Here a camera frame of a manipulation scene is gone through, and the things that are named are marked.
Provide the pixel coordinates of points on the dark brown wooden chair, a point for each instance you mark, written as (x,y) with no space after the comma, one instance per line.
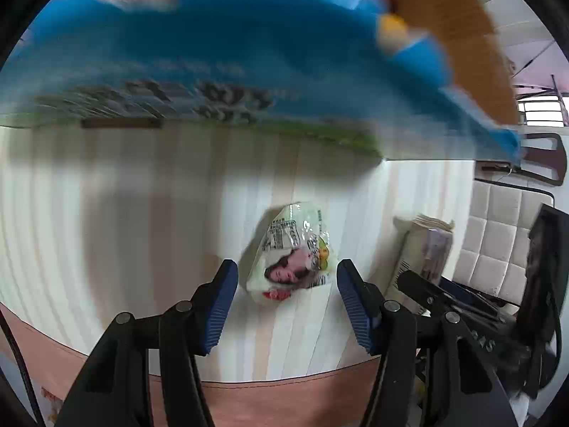
(540,155)

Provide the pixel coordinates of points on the white snack packet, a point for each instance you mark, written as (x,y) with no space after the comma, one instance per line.
(293,253)

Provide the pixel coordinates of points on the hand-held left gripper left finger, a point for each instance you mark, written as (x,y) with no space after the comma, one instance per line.
(220,307)

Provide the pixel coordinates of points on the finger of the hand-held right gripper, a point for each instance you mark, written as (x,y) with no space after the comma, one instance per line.
(429,289)

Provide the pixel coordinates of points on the brown cardboard box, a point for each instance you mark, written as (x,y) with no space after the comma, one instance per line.
(453,26)

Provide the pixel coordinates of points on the white padded chair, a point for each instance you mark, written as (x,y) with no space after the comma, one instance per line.
(498,235)

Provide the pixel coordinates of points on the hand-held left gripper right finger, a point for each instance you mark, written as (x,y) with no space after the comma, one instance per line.
(355,307)

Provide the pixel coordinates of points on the dark cloth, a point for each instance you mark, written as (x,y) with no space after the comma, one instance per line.
(546,284)

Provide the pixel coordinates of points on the window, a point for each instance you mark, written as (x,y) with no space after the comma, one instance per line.
(544,111)

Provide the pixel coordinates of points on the blue and green carton box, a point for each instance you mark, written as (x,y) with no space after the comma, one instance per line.
(231,66)

